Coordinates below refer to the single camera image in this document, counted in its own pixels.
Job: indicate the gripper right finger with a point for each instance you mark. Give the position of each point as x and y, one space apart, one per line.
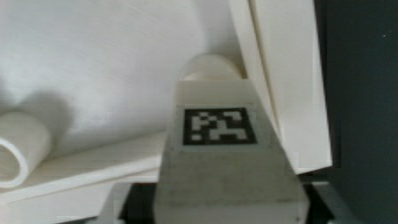
328 211

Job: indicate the white square tabletop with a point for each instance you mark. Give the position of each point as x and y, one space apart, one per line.
90 57

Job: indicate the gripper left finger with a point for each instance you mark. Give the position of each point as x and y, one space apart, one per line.
128 204

